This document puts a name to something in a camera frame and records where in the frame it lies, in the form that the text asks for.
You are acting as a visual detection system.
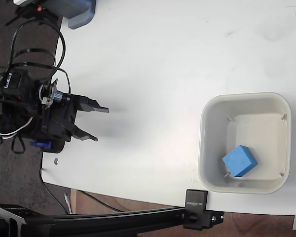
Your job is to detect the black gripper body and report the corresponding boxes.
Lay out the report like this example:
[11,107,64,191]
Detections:
[42,95,77,143]

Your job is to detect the blue cube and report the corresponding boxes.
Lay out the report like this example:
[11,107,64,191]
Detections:
[222,145,259,178]

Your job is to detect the white square plastic bin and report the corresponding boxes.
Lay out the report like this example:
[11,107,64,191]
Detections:
[198,92,292,195]

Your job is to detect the blue base clamp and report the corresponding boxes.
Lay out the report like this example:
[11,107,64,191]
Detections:
[29,140,52,151]

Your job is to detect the blue-gray plastic base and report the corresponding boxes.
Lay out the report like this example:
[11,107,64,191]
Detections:
[43,0,98,30]

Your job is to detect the black tripod stand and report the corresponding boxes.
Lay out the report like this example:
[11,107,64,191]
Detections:
[4,0,61,32]

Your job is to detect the black table clamp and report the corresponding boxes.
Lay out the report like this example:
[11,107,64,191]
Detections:
[183,189,225,231]

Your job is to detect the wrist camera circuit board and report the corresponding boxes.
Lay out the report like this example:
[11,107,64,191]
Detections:
[38,78,73,110]

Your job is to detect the white servo wires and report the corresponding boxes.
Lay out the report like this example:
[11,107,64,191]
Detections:
[0,117,35,140]

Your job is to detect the black strap loop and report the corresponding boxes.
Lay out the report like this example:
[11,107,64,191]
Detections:
[10,135,25,154]

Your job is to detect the thin black floor cable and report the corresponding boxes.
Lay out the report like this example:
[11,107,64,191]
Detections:
[40,168,125,215]

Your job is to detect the black aluminium rail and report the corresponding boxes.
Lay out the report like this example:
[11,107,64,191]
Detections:
[0,202,188,237]

